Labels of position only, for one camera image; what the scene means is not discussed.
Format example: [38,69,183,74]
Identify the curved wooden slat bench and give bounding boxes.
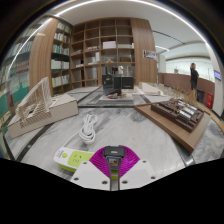
[196,99,224,134]

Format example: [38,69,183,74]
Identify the dark bin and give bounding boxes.
[196,88,205,103]

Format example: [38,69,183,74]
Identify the person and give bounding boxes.
[189,62,201,91]

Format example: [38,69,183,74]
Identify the low white building model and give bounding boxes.
[138,81,162,97]

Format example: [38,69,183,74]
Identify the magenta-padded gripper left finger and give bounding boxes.
[69,147,112,191]

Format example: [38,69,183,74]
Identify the small dark charger block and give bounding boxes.
[102,145,127,172]

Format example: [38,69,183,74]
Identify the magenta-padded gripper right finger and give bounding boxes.
[118,145,158,191]

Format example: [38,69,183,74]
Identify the bookshelf with colourful books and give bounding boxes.
[0,31,33,134]

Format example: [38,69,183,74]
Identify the white slatted architectural model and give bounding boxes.
[7,76,80,140]

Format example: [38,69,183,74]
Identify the coiled white cable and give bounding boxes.
[78,113,100,145]

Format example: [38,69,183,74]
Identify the wooden shelf unit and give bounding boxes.
[28,16,158,98]

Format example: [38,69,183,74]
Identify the red bin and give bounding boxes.
[205,92,215,110]

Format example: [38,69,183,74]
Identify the wall poster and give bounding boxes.
[142,48,158,62]

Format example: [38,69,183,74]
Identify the green and white power strip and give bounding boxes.
[53,146,98,174]

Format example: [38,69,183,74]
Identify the brown model on wooden board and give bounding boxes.
[133,95,212,154]

